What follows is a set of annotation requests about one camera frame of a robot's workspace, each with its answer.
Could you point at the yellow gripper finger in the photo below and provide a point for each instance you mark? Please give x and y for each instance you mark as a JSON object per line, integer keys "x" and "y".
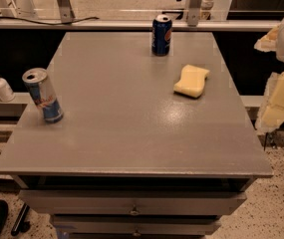
{"x": 268, "y": 42}
{"x": 271, "y": 112}

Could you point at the yellow sponge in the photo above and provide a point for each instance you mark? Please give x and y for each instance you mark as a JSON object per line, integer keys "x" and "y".
{"x": 192, "y": 81}

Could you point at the silver blue redbull can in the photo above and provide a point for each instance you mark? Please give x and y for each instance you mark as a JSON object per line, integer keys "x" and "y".
{"x": 41, "y": 90}

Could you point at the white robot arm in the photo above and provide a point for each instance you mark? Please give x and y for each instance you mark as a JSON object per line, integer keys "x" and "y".
{"x": 280, "y": 43}

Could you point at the blue pepsi can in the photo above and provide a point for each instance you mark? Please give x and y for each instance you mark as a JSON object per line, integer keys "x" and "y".
{"x": 161, "y": 33}

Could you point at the grey drawer cabinet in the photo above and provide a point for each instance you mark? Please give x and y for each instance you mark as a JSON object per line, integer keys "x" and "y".
{"x": 125, "y": 128}

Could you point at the drawer with knob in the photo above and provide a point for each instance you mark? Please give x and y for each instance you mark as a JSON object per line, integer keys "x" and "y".
{"x": 135, "y": 226}
{"x": 132, "y": 203}

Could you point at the top drawer with knob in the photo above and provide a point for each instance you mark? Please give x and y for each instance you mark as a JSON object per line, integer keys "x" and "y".
{"x": 132, "y": 203}

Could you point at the white pump bottle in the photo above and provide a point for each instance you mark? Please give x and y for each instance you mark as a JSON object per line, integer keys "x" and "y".
{"x": 6, "y": 93}

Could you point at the black bar on floor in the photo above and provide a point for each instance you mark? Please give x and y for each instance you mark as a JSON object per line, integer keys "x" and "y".
{"x": 21, "y": 225}

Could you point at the metal frame leg right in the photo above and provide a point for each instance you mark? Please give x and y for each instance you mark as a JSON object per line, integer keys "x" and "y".
{"x": 192, "y": 8}

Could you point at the metal frame leg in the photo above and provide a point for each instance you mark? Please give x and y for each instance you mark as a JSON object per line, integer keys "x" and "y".
{"x": 192, "y": 8}
{"x": 66, "y": 12}

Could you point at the metal frame leg left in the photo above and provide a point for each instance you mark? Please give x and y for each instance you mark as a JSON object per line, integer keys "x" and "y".
{"x": 66, "y": 12}

